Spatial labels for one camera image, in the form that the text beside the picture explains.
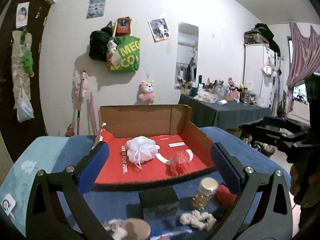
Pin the small white plush toy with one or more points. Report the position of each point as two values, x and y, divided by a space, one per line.
112 46

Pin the red bag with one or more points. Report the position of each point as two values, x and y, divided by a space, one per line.
123 26

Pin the white mesh bath pouf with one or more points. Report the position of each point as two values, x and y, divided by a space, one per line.
141 151

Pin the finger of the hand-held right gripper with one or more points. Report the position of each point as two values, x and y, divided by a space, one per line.
275 137
275 121

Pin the white label with round logo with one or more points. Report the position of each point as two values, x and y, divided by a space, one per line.
7 203

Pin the red yarn ball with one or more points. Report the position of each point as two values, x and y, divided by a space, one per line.
226 195

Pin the photo collage wall poster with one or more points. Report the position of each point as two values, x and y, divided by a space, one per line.
159 30

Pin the glass jar with gold lid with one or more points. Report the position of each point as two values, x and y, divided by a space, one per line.
206 192

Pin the beige round powder puff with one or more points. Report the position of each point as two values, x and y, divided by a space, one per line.
137 230

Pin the clear plastic bag on door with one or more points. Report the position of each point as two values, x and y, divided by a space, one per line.
24 107

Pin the small red floor ornament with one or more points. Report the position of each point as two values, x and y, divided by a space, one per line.
69 131

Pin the green tote bag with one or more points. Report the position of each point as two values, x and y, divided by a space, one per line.
128 55

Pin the blue quilted blanket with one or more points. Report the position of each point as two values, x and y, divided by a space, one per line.
120 202

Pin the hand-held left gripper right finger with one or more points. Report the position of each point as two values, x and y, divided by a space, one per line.
225 166

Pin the blue wall poster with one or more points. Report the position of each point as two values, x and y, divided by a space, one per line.
96 8

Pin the white wardrobe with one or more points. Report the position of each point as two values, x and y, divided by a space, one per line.
252 67

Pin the cream fluffy scrunchie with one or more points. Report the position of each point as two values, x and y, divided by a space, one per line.
197 220

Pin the pale pink plush toy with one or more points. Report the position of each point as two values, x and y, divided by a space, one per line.
76 83

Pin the red mesh bath pouf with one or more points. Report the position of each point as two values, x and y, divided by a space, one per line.
178 163

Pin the dark wooden door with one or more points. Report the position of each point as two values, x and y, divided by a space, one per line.
7 85

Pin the green plush toy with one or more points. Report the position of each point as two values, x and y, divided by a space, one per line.
27 61

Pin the black backpack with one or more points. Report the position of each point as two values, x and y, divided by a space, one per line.
98 43

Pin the photo on door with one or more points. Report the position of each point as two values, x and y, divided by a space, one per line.
22 13

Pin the blue tissue packet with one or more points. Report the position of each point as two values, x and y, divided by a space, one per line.
172 232

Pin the pink curtain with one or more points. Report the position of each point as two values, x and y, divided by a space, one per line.
302 55

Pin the grey white fluffy scrunchie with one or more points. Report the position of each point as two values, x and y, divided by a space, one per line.
112 227

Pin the pink sticks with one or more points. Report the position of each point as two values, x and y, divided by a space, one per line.
93 115

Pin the person's right hand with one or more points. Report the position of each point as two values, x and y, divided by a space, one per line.
295 182

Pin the cluster of cosmetic bottles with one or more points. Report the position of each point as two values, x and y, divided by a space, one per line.
217 90

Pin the black lidded clear box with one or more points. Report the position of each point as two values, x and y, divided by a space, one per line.
158 200

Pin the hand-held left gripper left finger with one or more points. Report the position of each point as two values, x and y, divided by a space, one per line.
92 166

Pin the teal blanket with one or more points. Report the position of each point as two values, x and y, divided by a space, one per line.
27 160

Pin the hanging clothes on wardrobe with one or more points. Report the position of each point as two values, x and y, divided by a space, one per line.
271 70

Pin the cardboard box with red liner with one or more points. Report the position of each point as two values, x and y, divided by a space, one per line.
150 130

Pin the black bag on wardrobe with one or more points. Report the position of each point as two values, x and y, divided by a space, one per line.
263 30

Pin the pink plush bear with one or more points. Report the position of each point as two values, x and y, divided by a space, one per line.
146 91

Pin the beige hanging organizer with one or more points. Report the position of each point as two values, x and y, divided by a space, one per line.
18 55

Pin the table with dark cloth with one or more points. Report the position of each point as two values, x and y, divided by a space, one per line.
225 113

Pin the wall mirror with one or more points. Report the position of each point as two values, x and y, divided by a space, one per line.
186 50

